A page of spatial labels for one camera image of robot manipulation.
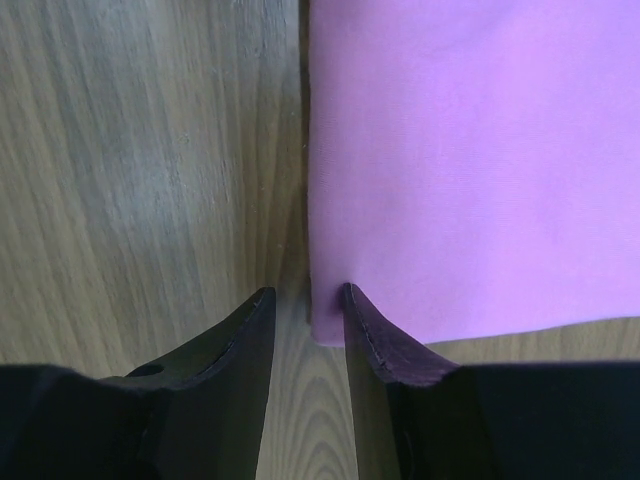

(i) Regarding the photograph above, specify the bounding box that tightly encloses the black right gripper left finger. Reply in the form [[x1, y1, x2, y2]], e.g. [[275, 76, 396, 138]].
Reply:
[[1, 288, 276, 479]]

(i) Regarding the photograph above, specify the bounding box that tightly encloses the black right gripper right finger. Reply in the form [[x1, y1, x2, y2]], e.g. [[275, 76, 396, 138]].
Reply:
[[341, 284, 639, 479]]

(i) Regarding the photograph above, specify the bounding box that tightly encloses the pink t shirt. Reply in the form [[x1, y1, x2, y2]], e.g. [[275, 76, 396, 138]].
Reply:
[[308, 1, 639, 346]]

